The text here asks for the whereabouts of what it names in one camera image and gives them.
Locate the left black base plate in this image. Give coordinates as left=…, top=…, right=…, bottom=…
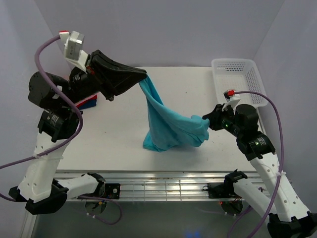
left=81, top=182, right=121, bottom=199

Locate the teal t-shirt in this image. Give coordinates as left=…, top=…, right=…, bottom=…
left=139, top=77, right=210, bottom=152

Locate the red folded t-shirt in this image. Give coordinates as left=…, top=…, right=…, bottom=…
left=75, top=95, right=98, bottom=109

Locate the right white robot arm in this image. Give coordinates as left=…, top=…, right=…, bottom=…
left=203, top=104, right=317, bottom=238

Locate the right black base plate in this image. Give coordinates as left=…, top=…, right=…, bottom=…
left=202, top=182, right=241, bottom=198

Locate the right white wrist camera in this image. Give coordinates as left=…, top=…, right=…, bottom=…
left=222, top=90, right=241, bottom=111

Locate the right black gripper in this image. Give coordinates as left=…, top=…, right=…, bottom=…
left=202, top=103, right=242, bottom=137

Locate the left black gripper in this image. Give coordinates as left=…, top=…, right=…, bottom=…
left=62, top=49, right=148, bottom=106

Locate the white plastic basket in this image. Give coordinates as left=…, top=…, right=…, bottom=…
left=211, top=58, right=266, bottom=104

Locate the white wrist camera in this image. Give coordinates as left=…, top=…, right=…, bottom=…
left=59, top=30, right=89, bottom=72
left=222, top=90, right=241, bottom=111

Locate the blue folded t-shirt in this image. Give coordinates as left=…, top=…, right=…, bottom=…
left=79, top=98, right=98, bottom=110

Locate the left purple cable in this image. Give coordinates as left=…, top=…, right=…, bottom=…
left=0, top=34, right=122, bottom=226

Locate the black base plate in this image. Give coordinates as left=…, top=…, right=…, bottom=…
left=81, top=182, right=121, bottom=199
left=202, top=182, right=241, bottom=198

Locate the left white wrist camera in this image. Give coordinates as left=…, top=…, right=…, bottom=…
left=59, top=30, right=89, bottom=72

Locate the aluminium rail frame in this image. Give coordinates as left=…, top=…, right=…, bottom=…
left=23, top=109, right=310, bottom=238

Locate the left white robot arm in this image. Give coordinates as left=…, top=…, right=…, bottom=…
left=9, top=50, right=147, bottom=215

